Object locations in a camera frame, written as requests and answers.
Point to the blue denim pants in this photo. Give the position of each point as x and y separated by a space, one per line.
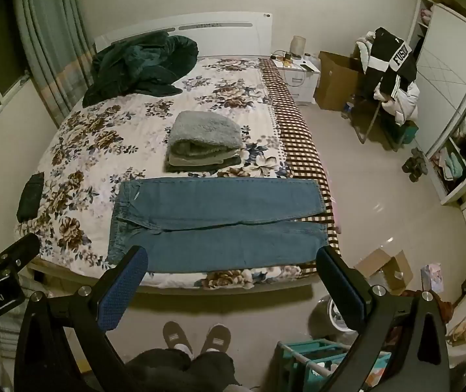
216 245

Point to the beige table lamp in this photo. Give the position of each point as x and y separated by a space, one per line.
299 47

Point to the dark green blanket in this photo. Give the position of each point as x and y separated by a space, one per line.
143 65

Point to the person's right grey slipper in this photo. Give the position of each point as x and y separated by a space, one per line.
216 339

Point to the folded beige garment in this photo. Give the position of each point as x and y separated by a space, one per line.
200 160

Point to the chair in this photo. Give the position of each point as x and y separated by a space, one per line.
369 122

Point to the white headboard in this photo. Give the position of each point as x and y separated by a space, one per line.
225 36

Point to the dark shoe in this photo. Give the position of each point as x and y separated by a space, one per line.
409 165
420 163

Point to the bed with floral bedspread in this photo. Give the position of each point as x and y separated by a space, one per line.
143 130

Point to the large cardboard box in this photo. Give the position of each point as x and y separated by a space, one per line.
335 77

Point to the person's left grey slipper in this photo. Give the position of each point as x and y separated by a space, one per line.
178 337

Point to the small open cardboard box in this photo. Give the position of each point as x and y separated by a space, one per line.
380 263

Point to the pink tissue pack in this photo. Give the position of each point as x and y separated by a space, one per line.
431 279

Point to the white nightstand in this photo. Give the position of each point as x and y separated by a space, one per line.
302 85

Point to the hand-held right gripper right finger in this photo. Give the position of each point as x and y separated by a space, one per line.
339 290

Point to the folded dark cloth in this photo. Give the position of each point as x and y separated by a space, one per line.
31 196

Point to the person's black trousers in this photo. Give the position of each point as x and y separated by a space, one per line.
176 371

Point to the plastic water bottle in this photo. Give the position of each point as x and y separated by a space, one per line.
347 110

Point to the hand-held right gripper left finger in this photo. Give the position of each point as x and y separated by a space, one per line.
123 290

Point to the teal plastic crate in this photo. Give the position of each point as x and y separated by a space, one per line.
310 359

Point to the person's grey slipper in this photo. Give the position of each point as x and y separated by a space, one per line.
178 337
216 339

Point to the teal box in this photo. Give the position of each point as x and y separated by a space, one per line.
406 132

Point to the white padded jacket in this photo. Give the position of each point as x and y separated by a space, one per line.
404 102

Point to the white wardrobe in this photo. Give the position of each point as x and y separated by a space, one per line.
445 69

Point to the black and white jacket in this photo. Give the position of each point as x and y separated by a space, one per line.
396 61

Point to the green striped curtain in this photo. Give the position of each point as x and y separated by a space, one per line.
49 28

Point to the round grey fan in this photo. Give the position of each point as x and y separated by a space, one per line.
322 318

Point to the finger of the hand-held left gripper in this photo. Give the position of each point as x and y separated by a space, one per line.
21 249

